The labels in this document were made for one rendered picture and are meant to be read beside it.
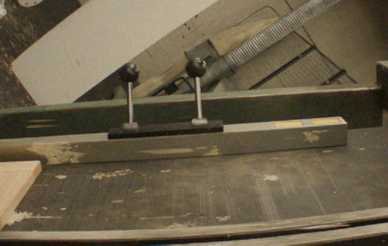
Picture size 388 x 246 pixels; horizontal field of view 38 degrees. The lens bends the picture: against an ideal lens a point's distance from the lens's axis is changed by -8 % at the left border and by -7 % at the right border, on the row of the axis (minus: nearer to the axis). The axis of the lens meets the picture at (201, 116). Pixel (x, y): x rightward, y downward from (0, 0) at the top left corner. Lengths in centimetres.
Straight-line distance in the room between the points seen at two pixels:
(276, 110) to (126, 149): 38
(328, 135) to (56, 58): 392
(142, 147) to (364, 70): 889
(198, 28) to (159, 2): 453
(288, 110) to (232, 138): 28
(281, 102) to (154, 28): 349
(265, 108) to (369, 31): 851
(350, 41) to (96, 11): 571
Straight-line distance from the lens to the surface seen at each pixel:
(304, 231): 58
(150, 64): 929
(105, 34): 475
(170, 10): 470
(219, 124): 105
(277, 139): 105
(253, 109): 128
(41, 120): 132
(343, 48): 966
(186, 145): 105
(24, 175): 98
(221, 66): 656
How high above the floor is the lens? 164
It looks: 7 degrees down
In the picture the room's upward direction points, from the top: 56 degrees clockwise
